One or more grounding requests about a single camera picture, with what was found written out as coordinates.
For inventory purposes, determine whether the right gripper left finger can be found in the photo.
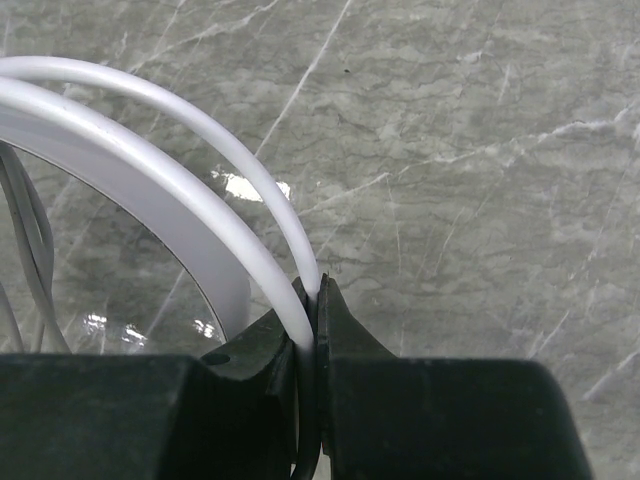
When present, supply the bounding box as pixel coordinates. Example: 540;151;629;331
199;277;309;399

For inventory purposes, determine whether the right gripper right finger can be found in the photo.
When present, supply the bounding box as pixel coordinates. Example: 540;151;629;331
316;274;395;360

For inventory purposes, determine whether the white headset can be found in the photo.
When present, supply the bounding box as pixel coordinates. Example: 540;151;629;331
0;55;321;480

